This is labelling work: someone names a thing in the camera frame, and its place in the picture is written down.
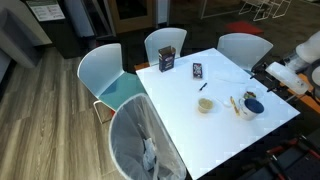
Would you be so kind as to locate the white plastic spoon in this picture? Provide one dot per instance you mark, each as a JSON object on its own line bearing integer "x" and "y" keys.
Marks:
{"x": 226, "y": 102}

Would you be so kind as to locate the white mug blue inside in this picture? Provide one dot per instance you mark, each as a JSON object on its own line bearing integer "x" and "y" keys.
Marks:
{"x": 250, "y": 109}

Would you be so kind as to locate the white printed sign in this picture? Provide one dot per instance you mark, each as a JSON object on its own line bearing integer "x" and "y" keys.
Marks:
{"x": 46, "y": 10}

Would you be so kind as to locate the white chair teal seat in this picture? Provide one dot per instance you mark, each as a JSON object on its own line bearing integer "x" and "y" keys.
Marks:
{"x": 100, "y": 70}
{"x": 243, "y": 48}

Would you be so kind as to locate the small cup beige contents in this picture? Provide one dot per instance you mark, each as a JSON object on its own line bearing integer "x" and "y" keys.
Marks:
{"x": 205, "y": 105}

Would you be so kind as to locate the open blue cardboard box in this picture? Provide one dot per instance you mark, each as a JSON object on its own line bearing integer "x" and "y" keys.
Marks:
{"x": 166, "y": 62}

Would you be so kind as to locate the wooden door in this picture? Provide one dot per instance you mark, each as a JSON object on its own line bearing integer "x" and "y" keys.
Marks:
{"x": 133, "y": 25}

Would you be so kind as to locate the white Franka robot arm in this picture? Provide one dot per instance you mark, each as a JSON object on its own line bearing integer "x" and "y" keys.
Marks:
{"x": 310, "y": 50}

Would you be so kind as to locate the black red equipment stand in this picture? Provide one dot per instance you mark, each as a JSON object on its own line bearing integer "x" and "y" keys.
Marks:
{"x": 293, "y": 160}

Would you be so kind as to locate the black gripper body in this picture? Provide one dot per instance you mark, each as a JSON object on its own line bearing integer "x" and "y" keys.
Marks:
{"x": 265, "y": 75}

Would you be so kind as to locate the yellow orange pen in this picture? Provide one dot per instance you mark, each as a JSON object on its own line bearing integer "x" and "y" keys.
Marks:
{"x": 234, "y": 106}

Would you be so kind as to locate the white chair orange seat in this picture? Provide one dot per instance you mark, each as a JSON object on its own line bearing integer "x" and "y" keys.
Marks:
{"x": 165, "y": 41}

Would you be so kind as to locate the clear cup of colourful sweets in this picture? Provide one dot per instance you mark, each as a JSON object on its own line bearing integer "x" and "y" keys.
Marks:
{"x": 250, "y": 94}

